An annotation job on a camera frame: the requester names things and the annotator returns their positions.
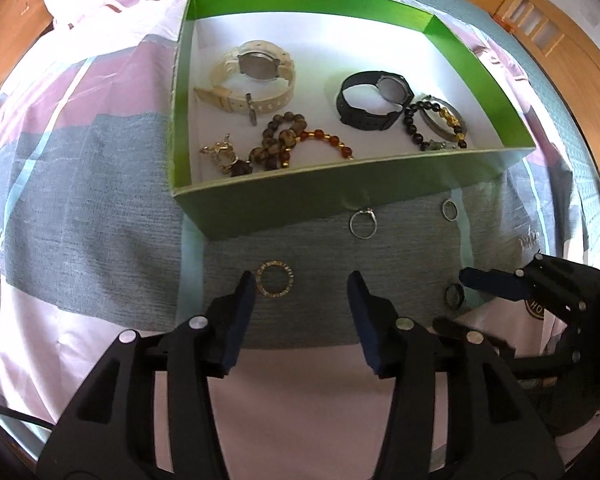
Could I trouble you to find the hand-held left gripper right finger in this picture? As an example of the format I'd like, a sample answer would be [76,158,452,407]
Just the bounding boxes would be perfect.
[347,270,566,480]

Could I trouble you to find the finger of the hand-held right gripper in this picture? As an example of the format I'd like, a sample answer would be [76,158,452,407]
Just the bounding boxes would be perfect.
[432,316,520,361]
[459,254,590,323]

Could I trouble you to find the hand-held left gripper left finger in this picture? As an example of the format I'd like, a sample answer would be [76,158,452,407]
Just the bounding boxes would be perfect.
[37,270,257,480]

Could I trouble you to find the gold ring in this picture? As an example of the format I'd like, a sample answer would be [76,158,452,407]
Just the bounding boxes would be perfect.
[255,260,297,301]

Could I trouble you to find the green cardboard box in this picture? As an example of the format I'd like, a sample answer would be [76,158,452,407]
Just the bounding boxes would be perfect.
[169,0,537,242]

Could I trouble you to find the gold keychain pendant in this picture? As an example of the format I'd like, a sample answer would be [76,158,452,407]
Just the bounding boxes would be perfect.
[200,133,253,178]

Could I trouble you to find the silver bangle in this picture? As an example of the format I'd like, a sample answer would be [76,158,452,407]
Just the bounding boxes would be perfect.
[420,93,468,142]

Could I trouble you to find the black bead bracelet gold charms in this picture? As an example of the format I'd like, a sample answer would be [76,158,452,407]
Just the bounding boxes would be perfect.
[402,100,468,152]

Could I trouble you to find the brown wooden bead bracelet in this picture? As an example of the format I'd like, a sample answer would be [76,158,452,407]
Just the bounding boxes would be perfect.
[250,111,308,172]

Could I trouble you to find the amber bead bracelet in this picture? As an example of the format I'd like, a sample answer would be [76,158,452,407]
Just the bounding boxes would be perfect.
[292,129,356,162]

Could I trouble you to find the black wristwatch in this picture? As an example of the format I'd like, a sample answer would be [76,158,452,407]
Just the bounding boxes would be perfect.
[336,71,417,132]

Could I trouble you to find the white wristwatch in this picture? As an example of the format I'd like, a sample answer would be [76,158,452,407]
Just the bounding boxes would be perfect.
[194,40,297,126]

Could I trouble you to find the teal bed mat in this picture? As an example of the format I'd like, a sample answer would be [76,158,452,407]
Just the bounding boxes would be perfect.
[445,0,600,261]

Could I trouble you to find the wooden footboard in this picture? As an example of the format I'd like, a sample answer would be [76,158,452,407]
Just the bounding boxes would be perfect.
[494,0,600,193]

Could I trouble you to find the wooden headboard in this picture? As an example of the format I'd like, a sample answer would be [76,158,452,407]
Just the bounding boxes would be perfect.
[0,0,56,117]

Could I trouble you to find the black ring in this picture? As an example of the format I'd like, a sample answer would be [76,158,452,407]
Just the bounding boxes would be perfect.
[443,283,465,310]

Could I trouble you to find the silver ring with stone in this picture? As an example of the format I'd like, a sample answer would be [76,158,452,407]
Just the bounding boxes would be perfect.
[349,207,379,238]

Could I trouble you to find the black cable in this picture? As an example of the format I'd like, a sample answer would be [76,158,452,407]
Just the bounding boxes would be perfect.
[0,398,56,431]

